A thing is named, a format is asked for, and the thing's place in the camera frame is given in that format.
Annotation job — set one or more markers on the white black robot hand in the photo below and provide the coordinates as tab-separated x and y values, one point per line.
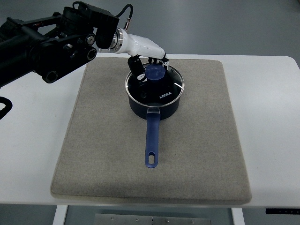
137	46

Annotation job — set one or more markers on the glass pot lid blue knob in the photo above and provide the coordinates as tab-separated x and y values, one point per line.
155	88

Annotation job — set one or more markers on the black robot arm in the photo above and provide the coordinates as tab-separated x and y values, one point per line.
55	46

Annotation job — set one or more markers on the grey felt mat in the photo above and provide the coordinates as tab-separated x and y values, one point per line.
109	154

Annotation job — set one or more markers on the metal plate under table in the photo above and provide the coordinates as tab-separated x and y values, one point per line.
117	219

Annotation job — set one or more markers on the black table control panel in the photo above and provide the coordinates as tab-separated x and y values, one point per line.
283	211

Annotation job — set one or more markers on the dark blue saucepan blue handle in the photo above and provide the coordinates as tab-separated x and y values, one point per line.
153	114

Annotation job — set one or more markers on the white table leg frame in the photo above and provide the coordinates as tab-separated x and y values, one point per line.
60	215

